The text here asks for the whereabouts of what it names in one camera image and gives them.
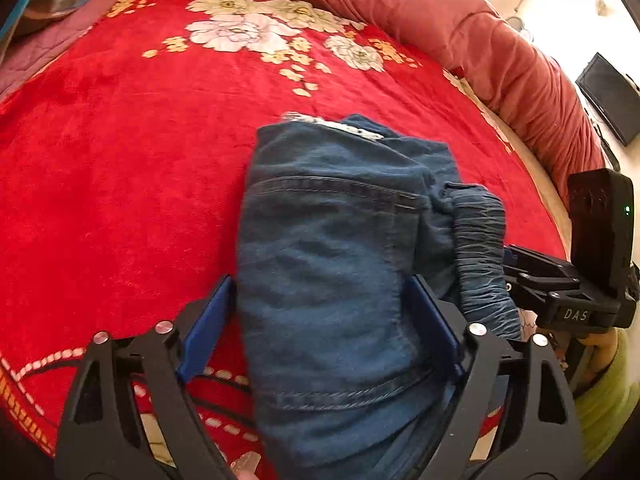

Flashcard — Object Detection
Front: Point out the beige mattress sheet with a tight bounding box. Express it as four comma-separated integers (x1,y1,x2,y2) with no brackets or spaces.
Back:
480,110,576,256

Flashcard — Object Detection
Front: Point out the person's green clothing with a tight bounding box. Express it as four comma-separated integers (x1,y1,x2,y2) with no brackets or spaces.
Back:
570,330,640,466

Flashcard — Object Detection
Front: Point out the rose pink duvet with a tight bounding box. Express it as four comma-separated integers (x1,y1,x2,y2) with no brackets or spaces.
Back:
135,0,608,196

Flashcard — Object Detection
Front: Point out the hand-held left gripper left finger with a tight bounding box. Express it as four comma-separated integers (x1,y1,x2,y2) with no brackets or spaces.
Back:
54,274,238,480

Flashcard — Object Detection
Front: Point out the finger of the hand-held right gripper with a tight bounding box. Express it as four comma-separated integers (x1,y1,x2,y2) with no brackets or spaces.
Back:
504,244,581,283
504,271,558,307

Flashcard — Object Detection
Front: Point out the black flat screen television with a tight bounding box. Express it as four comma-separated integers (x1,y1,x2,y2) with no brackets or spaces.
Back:
575,52,640,148

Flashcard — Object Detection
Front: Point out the red floral blanket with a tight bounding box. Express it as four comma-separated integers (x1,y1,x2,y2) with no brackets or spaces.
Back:
0,0,566,480

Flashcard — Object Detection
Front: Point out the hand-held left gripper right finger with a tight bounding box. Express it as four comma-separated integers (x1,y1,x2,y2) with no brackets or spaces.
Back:
405,275,588,480

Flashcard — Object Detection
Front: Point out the mauve quilted sheet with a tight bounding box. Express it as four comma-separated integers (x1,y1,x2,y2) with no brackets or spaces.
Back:
0,0,131,106

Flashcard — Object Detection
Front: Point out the blue denim pants lace trim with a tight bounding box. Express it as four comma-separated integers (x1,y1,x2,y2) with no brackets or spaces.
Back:
235,112,523,480

